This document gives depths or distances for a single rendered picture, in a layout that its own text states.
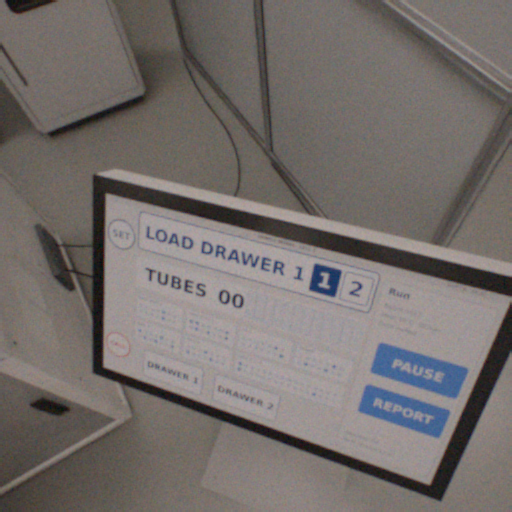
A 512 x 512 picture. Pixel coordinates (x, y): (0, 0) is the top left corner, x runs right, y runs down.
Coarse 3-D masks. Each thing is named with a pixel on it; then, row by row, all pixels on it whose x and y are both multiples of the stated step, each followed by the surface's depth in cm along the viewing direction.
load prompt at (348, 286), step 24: (144, 216) 52; (144, 240) 54; (168, 240) 52; (192, 240) 51; (216, 240) 50; (240, 240) 49; (216, 264) 52; (240, 264) 51; (264, 264) 50; (288, 264) 49; (312, 264) 48; (336, 264) 47; (288, 288) 50; (312, 288) 49; (336, 288) 48; (360, 288) 47
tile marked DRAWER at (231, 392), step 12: (216, 384) 58; (228, 384) 57; (240, 384) 57; (216, 396) 59; (228, 396) 58; (240, 396) 57; (252, 396) 57; (264, 396) 56; (276, 396) 56; (240, 408) 58; (252, 408) 57; (264, 408) 57; (276, 408) 56
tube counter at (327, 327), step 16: (224, 288) 52; (240, 288) 52; (224, 304) 53; (240, 304) 52; (256, 304) 52; (272, 304) 51; (288, 304) 50; (304, 304) 50; (256, 320) 53; (272, 320) 52; (288, 320) 51; (304, 320) 50; (320, 320) 50; (336, 320) 49; (352, 320) 49; (304, 336) 51; (320, 336) 51; (336, 336) 50; (352, 336) 49; (352, 352) 50
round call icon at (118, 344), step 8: (112, 336) 61; (120, 336) 60; (128, 336) 60; (112, 344) 61; (120, 344) 61; (128, 344) 60; (112, 352) 62; (120, 352) 61; (128, 352) 61; (128, 360) 61
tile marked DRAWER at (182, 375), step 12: (144, 348) 60; (144, 360) 60; (156, 360) 60; (168, 360) 59; (144, 372) 61; (156, 372) 61; (168, 372) 60; (180, 372) 59; (192, 372) 58; (204, 372) 58; (168, 384) 61; (180, 384) 60; (192, 384) 59
